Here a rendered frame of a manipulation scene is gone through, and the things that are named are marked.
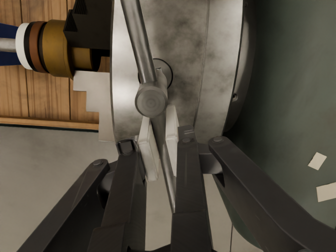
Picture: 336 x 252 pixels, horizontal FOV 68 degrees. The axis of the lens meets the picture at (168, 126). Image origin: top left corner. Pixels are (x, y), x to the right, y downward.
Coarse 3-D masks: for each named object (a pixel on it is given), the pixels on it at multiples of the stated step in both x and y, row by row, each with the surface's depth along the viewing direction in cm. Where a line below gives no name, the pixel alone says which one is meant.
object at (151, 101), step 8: (160, 72) 21; (160, 80) 18; (144, 88) 16; (152, 88) 16; (160, 88) 16; (136, 96) 16; (144, 96) 16; (152, 96) 16; (160, 96) 16; (136, 104) 16; (144, 104) 16; (152, 104) 16; (160, 104) 16; (144, 112) 17; (152, 112) 17; (160, 112) 17
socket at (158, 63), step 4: (156, 60) 24; (160, 60) 24; (156, 64) 24; (160, 64) 24; (164, 64) 24; (168, 64) 24; (164, 68) 24; (168, 68) 24; (164, 72) 24; (168, 72) 24; (168, 76) 24; (168, 80) 24; (168, 84) 25
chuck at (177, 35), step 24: (144, 0) 23; (168, 0) 23; (192, 0) 23; (120, 24) 23; (168, 24) 23; (192, 24) 23; (120, 48) 23; (168, 48) 23; (192, 48) 23; (120, 72) 24; (192, 72) 24; (120, 96) 25; (168, 96) 25; (192, 96) 25; (120, 120) 27; (192, 120) 27
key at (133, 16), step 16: (128, 0) 15; (128, 16) 16; (128, 32) 16; (144, 32) 16; (144, 48) 16; (144, 64) 17; (144, 80) 17; (160, 128) 19; (160, 144) 19; (160, 160) 20
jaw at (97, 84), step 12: (84, 72) 37; (96, 72) 37; (108, 72) 37; (84, 84) 37; (96, 84) 37; (108, 84) 37; (96, 96) 37; (108, 96) 37; (96, 108) 38; (108, 108) 38; (108, 120) 38; (108, 132) 38
